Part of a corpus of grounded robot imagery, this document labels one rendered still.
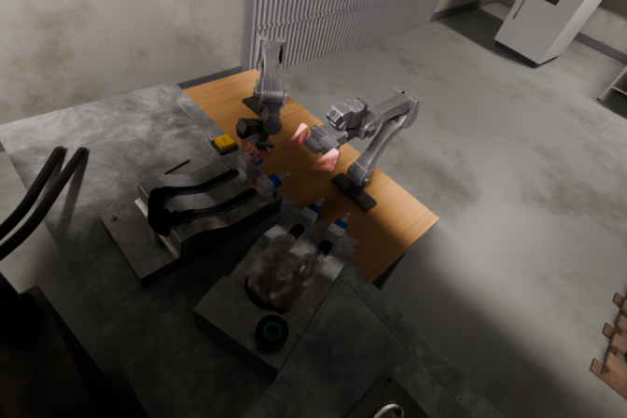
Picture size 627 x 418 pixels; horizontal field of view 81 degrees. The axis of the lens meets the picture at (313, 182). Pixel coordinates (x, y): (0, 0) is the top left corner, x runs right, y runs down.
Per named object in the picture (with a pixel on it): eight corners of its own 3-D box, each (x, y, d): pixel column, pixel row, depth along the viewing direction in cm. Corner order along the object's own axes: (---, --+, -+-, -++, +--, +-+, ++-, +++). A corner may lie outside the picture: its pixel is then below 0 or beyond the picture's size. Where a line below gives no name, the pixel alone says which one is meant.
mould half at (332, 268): (292, 213, 133) (297, 193, 125) (355, 250, 127) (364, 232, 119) (194, 326, 100) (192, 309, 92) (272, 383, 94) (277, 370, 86)
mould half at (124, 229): (238, 167, 143) (240, 142, 133) (279, 212, 132) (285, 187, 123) (104, 227, 115) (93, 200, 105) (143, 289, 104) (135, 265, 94)
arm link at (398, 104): (369, 127, 104) (426, 96, 121) (346, 109, 108) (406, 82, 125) (357, 158, 113) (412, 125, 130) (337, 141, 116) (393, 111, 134)
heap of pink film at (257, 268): (285, 229, 120) (287, 215, 115) (330, 257, 116) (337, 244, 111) (234, 288, 103) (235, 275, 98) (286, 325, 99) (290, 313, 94)
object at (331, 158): (319, 163, 90) (344, 149, 95) (299, 146, 93) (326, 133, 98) (313, 182, 95) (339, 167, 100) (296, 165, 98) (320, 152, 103)
